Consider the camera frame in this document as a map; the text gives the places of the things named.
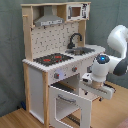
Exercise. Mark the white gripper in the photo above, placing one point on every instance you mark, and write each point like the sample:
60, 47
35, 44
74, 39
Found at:
97, 88

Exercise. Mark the white oven door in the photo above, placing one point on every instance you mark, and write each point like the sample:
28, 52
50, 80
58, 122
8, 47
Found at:
63, 103

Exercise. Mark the small metal pot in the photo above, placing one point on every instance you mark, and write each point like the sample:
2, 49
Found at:
79, 52

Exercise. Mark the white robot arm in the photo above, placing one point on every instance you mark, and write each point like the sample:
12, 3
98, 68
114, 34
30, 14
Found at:
103, 64

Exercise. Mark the wooden toy kitchen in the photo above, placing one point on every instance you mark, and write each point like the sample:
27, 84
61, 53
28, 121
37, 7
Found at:
46, 40

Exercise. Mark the red grey right knob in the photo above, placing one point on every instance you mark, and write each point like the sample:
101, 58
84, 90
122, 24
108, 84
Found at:
74, 69

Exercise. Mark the red grey knob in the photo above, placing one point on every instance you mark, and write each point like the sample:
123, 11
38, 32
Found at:
56, 75
74, 69

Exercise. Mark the red grey left knob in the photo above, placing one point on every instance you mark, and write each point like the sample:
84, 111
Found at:
56, 75

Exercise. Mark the grey toy sink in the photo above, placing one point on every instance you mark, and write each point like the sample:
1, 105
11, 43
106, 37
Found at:
86, 50

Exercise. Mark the black toy faucet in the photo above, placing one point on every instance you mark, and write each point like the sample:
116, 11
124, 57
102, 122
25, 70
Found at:
73, 40

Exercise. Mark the black stovetop red burners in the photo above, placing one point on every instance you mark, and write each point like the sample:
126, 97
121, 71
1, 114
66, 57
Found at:
52, 59

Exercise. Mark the white toy microwave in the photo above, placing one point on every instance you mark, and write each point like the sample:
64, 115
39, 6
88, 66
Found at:
77, 11

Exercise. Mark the grey range hood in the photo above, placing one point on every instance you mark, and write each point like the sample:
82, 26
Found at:
48, 18

